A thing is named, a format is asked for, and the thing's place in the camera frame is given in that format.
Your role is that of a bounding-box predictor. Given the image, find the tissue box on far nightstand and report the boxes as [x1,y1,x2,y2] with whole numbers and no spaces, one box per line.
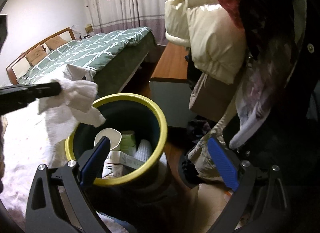
[85,24,94,34]

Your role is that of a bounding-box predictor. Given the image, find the green checked duvet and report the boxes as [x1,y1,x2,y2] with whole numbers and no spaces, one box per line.
[17,26,155,85]

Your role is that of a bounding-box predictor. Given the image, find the right brown pillow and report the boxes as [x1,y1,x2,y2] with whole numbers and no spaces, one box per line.
[45,35,68,51]

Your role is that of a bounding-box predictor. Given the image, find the green plastic wrapper bag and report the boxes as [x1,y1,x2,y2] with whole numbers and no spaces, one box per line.
[120,130,137,156]

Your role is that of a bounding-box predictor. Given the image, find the white foam net sleeve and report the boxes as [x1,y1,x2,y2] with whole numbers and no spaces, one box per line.
[134,139,152,162]

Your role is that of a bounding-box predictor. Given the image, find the beige hanging bag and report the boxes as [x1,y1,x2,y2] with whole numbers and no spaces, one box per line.
[189,74,240,122]

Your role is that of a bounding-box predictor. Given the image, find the cream puffer jacket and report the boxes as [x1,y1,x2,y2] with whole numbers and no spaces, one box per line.
[164,0,246,84]

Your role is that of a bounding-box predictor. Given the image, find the brown pillow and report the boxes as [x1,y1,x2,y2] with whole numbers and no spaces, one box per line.
[25,45,48,67]
[45,35,68,51]

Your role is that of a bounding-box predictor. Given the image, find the pink white curtain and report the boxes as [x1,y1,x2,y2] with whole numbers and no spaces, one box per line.
[84,0,168,45]

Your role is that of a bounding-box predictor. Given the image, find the yellow rimmed blue trash bin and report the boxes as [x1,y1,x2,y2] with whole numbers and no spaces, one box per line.
[65,93,168,189]

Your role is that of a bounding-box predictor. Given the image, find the white paper cup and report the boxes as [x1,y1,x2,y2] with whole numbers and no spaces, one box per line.
[94,128,122,151]

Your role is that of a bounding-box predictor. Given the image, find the left brown pillow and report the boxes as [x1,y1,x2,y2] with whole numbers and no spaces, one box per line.
[25,45,48,67]

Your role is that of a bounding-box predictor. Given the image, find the white leaf print box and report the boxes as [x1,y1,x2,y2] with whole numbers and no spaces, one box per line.
[101,151,144,179]

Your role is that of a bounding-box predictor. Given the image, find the white tissue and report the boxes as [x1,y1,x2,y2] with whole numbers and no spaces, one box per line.
[38,78,106,146]

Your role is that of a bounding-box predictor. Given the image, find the wooden bed headboard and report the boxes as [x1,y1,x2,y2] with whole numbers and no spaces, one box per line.
[6,27,75,85]

